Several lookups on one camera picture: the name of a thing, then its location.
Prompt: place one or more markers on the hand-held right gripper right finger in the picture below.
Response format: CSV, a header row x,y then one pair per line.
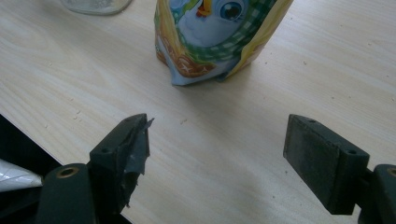
x,y
314,161

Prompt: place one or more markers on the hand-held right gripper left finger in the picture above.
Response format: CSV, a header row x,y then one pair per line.
x,y
109,161

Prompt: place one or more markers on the clear jar with hinged lid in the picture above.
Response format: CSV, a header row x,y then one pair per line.
x,y
96,6

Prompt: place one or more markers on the yellow seasoning bag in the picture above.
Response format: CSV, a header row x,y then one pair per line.
x,y
205,34

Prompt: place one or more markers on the white crumpled sheet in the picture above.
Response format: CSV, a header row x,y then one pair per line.
x,y
15,179

